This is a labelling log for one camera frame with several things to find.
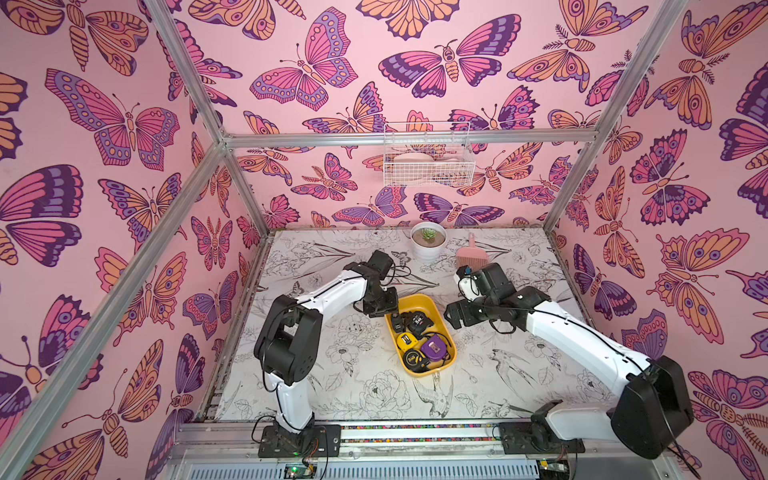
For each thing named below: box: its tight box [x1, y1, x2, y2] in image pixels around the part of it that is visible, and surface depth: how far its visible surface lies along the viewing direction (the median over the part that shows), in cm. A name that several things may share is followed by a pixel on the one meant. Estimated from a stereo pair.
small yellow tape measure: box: [396, 332, 419, 352], surface depth 90 cm
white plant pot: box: [410, 221, 448, 263], surface depth 106 cm
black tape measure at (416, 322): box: [401, 311, 434, 339], surface depth 92 cm
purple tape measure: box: [420, 334, 447, 362], surface depth 88 cm
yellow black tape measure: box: [402, 348, 431, 373], surface depth 85 cm
